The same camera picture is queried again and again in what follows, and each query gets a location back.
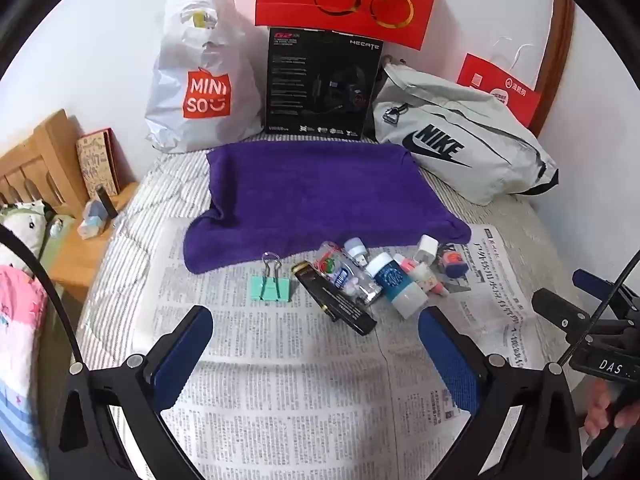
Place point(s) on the red paper bag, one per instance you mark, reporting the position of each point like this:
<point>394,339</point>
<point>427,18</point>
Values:
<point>480,72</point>

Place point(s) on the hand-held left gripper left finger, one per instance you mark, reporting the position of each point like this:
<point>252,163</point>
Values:
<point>181,355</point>

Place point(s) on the red gift bag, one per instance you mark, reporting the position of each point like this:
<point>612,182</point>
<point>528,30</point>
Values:
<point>300,0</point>

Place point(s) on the wooden nightstand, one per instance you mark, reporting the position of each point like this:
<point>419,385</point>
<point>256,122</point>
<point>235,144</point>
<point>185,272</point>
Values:
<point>75,260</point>

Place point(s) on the green binder clip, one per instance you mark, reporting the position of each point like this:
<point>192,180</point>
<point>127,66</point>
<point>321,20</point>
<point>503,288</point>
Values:
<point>270,289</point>

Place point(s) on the black headset box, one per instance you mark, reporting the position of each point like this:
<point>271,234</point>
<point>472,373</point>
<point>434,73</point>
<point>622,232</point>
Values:
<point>300,85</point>

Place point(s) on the white plastic shopping bag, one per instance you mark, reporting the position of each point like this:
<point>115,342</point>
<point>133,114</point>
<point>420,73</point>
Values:
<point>200,50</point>

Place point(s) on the blue and white tissue pack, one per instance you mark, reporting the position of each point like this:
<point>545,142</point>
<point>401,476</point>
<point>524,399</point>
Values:
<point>92,220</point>

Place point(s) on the white and blue bottle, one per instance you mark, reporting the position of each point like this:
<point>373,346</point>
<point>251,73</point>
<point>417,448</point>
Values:
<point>395,280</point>

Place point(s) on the purple towel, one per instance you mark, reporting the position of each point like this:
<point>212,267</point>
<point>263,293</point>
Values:
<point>310,195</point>

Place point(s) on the brown patterned notebook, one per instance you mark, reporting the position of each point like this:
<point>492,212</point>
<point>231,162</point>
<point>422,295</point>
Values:
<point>95,160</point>

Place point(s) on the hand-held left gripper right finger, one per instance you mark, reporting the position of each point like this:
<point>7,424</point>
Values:
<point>450,360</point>

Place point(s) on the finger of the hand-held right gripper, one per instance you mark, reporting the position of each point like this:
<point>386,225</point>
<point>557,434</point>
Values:
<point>555,307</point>
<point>584,278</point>

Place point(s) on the clear plastic packet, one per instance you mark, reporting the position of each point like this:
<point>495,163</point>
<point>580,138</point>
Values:
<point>345,272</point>

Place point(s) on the small black stick device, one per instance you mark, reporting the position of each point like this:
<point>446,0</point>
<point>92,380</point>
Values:
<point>106,202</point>

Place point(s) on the white and green plush toy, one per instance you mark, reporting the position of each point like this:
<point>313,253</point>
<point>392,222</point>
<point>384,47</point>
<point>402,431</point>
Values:
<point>22,225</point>

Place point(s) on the wooden headboard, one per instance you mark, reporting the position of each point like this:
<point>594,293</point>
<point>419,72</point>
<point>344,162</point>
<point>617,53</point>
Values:
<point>35,160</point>

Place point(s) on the white charger plug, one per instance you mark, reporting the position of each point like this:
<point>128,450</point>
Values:
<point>427,250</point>

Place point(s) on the small pink white tube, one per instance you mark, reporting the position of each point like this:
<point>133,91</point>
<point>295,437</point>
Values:
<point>403,263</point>

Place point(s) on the pink printed cloth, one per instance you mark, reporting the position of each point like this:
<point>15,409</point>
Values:
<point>20,340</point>

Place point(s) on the wooden door frame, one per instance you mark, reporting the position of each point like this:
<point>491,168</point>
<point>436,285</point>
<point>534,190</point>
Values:
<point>555,50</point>

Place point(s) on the person's right hand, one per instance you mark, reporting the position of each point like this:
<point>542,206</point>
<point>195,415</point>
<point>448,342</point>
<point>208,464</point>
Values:
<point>600,410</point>

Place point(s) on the newspaper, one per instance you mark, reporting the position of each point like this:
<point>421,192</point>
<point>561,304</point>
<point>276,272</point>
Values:
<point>280,390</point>

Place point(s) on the grey sling bag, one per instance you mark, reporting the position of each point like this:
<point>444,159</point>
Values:
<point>492,125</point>

